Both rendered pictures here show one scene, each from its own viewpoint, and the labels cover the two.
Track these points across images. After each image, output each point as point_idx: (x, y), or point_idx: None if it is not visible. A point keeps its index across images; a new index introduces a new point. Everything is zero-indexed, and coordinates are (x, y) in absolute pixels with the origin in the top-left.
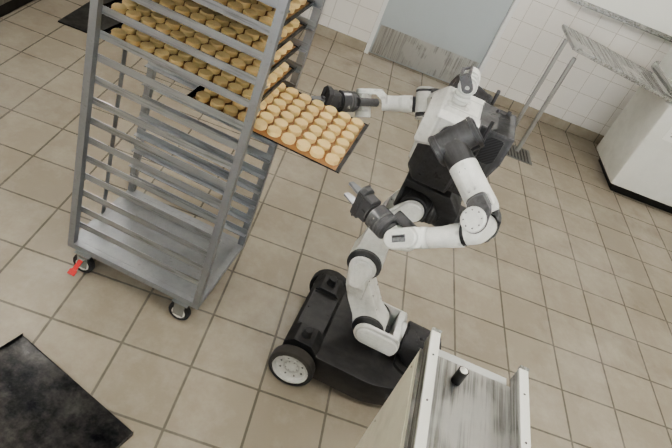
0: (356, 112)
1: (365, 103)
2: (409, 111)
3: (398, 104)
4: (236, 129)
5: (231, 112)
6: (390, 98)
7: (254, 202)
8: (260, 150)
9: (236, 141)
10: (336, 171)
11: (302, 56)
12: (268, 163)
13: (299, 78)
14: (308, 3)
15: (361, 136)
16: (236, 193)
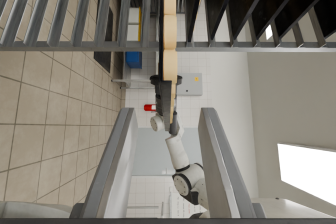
0: (157, 116)
1: (174, 120)
2: (177, 166)
3: (180, 153)
4: (99, 6)
5: None
6: (181, 142)
7: (11, 44)
8: (82, 34)
9: (84, 12)
10: (162, 74)
11: (201, 45)
12: (70, 42)
13: (175, 50)
14: (256, 33)
15: (168, 125)
16: (18, 25)
